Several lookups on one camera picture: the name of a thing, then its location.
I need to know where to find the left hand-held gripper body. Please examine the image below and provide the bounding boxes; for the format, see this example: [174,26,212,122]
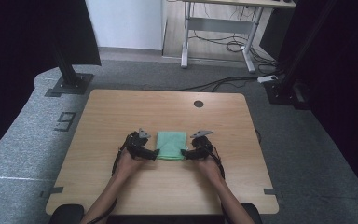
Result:
[125,127,153,161]

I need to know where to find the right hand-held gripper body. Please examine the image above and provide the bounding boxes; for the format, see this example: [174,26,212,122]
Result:
[188,129,215,161]

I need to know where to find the green cloth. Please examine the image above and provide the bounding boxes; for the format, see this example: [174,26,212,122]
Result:
[155,130,189,162]

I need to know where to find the person's right hand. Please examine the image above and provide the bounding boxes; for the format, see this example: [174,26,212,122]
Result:
[196,156,226,185]

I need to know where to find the person's left hand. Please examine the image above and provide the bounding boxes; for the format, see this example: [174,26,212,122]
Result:
[112,147,147,182]

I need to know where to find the black metal stand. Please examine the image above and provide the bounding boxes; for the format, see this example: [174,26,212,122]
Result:
[263,0,338,110]
[46,29,95,96]

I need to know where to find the white power strip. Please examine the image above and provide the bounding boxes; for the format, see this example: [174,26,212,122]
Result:
[256,74,280,85]

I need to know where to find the black curtain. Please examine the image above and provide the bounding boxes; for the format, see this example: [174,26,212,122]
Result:
[0,0,103,163]
[259,0,358,213]

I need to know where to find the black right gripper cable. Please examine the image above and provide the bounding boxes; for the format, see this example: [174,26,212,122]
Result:
[208,144,227,181]

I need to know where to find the black floor cable bundle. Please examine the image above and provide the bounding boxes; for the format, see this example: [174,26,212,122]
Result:
[172,75,262,93]

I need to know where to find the tangled black cables under desk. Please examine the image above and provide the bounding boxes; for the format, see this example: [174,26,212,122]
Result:
[188,29,278,68]

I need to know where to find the white desk frame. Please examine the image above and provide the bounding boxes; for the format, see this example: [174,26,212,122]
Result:
[180,0,296,75]

